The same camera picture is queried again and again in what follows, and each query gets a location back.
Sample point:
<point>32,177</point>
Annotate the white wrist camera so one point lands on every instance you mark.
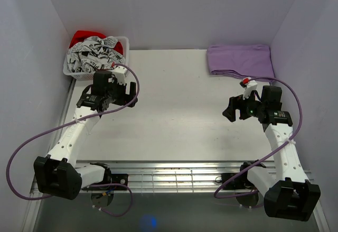
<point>248,85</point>
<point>120,72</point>

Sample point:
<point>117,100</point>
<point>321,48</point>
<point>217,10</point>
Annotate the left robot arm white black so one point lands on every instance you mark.
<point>56,173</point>

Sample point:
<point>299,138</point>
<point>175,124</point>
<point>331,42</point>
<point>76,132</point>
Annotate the white plastic basket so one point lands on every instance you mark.
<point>88,76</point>

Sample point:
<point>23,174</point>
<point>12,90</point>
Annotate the folded purple trousers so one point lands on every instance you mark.
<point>240,61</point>

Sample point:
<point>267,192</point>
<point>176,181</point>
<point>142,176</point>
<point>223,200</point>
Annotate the red trousers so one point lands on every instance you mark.
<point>80,36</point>

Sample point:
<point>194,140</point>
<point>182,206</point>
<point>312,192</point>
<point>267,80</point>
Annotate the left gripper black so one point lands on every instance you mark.
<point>125,98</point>

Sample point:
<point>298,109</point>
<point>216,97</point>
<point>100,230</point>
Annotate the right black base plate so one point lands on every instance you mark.
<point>238,183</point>

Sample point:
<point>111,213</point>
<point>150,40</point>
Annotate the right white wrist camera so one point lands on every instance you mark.
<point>248,85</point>

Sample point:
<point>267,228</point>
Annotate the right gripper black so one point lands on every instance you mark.
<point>237,102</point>

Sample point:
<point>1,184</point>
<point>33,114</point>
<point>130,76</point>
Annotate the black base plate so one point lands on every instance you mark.
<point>118,180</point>
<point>238,183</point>

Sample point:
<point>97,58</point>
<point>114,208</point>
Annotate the aluminium rail frame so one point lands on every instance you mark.
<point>169,177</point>

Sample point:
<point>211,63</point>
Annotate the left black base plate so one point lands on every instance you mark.
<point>118,180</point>

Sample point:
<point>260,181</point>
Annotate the newspaper print trousers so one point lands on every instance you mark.
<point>94,54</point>

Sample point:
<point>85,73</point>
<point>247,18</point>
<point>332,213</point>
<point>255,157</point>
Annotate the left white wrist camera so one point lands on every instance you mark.
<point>120,72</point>

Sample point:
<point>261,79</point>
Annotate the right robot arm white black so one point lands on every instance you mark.
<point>288,195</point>

